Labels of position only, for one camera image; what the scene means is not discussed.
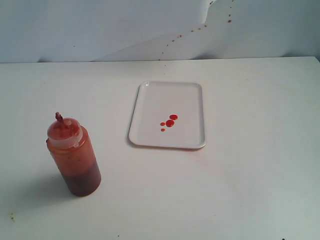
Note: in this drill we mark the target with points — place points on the red sauce squeeze bottle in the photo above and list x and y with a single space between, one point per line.
71 149

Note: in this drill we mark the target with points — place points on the red sauce drops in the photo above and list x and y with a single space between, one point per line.
169 123

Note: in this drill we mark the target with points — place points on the white rectangular plastic tray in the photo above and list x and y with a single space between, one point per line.
155 102

